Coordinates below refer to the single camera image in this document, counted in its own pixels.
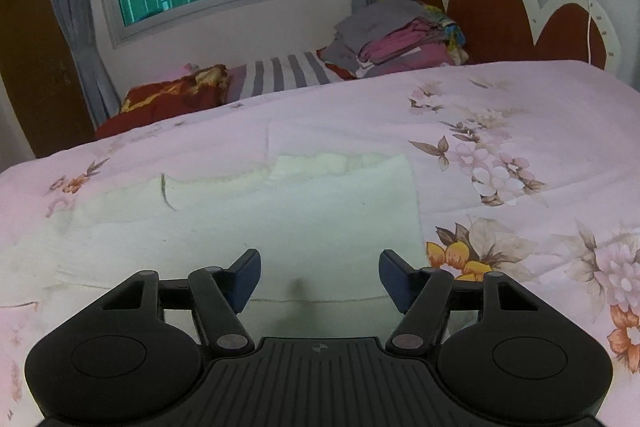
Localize white cloth garment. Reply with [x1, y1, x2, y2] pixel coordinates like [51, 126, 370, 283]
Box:
[58, 153, 426, 303]

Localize stack of folded clothes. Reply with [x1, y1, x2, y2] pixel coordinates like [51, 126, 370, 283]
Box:
[317, 0, 469, 80]

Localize pink floral bed sheet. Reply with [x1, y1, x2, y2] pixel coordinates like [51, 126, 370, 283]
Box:
[1, 62, 639, 426]

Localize red floral pillow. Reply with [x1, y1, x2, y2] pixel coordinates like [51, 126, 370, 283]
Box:
[94, 64, 231, 140]

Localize grey striped pillow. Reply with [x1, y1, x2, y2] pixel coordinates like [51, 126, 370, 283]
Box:
[227, 51, 343, 103]

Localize brown wooden door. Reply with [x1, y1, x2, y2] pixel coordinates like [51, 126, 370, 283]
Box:
[1, 0, 94, 158]

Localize red white heart headboard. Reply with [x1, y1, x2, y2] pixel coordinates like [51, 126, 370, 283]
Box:
[420, 0, 622, 74]

